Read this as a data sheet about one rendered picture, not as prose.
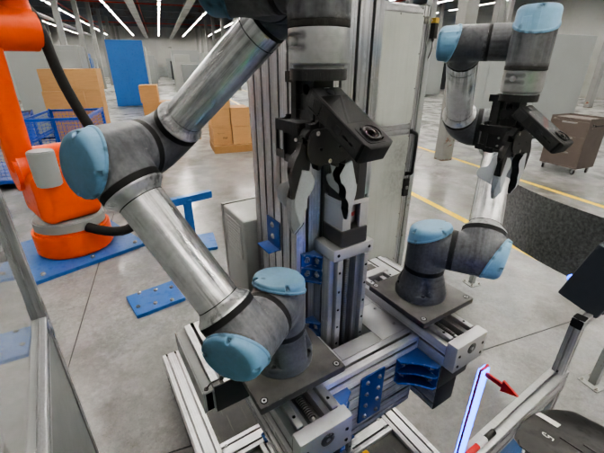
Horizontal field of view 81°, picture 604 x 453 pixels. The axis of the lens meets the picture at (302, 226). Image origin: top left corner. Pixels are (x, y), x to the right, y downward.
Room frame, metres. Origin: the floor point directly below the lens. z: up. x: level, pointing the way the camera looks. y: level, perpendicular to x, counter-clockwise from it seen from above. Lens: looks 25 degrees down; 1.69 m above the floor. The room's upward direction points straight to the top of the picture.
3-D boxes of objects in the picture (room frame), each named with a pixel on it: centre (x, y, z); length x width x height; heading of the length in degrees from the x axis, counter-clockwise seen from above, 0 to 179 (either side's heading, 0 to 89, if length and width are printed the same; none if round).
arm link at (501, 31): (0.85, -0.47, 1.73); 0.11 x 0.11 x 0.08; 63
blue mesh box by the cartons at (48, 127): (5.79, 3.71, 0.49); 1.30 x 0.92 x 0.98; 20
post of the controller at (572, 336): (0.77, -0.76, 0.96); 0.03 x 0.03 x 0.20; 34
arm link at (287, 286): (0.65, 0.05, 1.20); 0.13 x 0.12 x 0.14; 156
